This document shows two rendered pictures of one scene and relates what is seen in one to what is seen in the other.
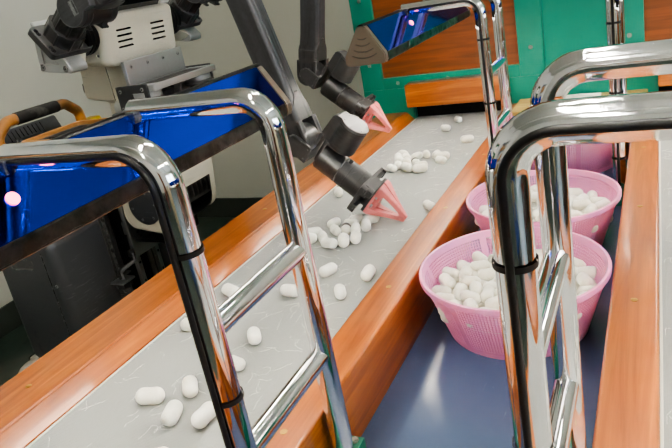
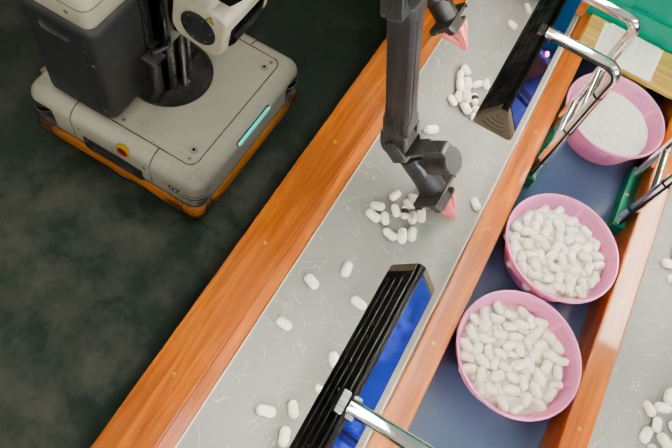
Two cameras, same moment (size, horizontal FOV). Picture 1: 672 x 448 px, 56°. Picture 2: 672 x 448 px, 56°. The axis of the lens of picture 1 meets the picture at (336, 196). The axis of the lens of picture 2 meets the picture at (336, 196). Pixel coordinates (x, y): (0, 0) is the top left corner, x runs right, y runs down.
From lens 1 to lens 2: 0.99 m
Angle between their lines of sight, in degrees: 44
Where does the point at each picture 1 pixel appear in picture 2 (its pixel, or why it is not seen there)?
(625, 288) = (578, 413)
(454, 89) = not seen: outside the picture
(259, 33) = (407, 69)
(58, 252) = (99, 41)
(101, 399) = (226, 393)
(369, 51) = (499, 127)
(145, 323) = (249, 312)
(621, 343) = not seen: outside the picture
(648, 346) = not seen: outside the picture
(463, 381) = (457, 417)
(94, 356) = (217, 351)
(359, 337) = (410, 404)
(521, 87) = not seen: hidden behind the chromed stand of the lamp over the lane
